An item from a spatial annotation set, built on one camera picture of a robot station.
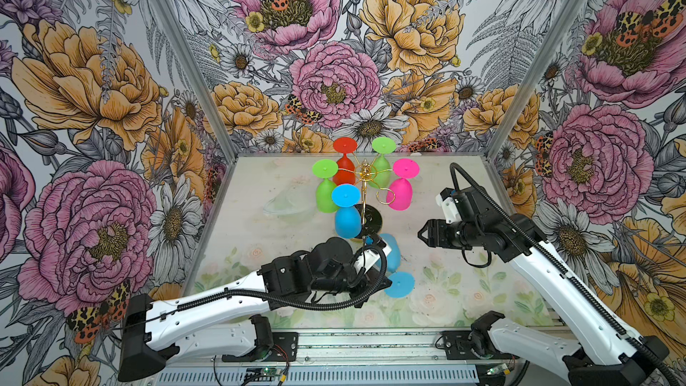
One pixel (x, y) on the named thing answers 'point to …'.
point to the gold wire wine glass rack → (370, 216)
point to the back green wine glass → (380, 173)
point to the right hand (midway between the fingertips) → (430, 245)
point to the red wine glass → (346, 166)
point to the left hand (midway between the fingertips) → (384, 290)
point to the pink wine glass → (399, 193)
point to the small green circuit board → (265, 371)
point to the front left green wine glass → (325, 168)
